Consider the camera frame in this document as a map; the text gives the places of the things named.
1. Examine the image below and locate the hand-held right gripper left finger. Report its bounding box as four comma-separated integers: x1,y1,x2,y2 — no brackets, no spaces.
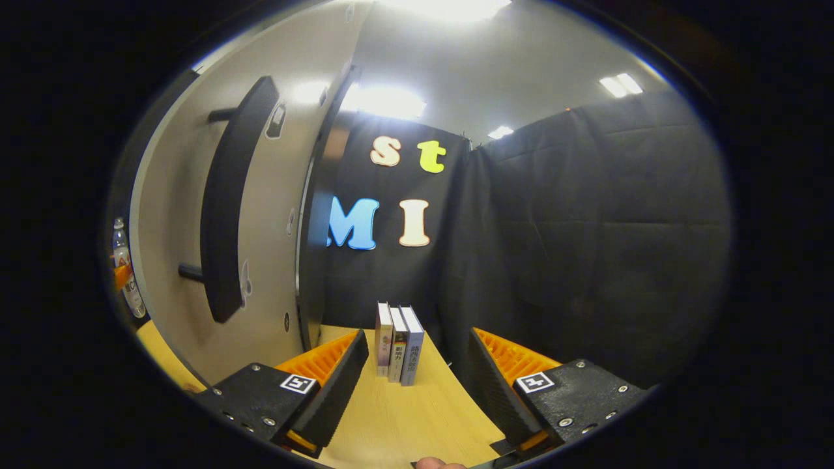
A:
195,329,370,460

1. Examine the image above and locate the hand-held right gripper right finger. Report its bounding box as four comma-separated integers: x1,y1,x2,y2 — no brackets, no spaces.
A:
468,328,659,457

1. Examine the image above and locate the clear bottle red label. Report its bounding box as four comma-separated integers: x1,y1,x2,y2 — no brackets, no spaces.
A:
112,218,147,319

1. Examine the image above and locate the beige cabinet door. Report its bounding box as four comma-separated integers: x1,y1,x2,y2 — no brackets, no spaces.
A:
129,0,375,386

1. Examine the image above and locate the black cabinet door handle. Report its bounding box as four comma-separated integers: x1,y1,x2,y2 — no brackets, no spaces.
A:
179,76,281,324

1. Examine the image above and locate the white spine book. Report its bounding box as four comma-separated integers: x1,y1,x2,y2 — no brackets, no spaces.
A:
389,306,409,383

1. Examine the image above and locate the blue grey book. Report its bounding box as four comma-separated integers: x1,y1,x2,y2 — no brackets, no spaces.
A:
399,306,425,387

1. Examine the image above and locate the black backdrop cloth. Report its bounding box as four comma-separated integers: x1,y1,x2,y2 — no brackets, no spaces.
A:
313,88,734,391

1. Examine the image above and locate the double strip ceiling light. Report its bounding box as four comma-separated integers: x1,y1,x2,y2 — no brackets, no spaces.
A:
599,73,644,98

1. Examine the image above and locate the large ceiling light panel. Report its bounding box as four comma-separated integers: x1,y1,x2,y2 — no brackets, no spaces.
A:
384,0,512,23

